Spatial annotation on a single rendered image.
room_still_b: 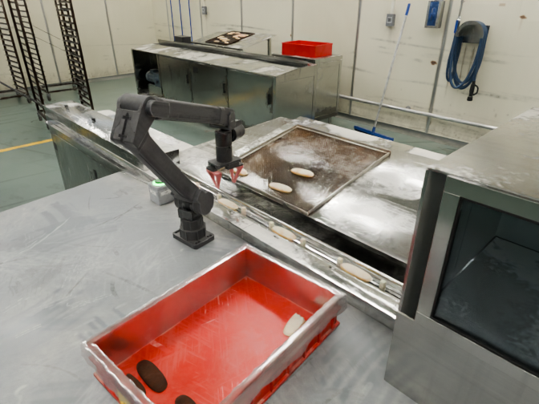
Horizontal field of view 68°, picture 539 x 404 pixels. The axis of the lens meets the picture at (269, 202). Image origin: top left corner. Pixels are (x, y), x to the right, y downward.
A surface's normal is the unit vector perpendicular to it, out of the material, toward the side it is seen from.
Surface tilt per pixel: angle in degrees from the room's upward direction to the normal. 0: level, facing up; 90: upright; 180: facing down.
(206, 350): 0
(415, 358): 90
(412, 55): 90
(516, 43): 90
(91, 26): 90
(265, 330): 0
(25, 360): 0
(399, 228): 10
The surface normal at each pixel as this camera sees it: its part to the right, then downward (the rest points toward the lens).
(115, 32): 0.69, 0.33
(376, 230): -0.12, -0.81
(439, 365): -0.72, 0.33
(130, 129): -0.39, -0.08
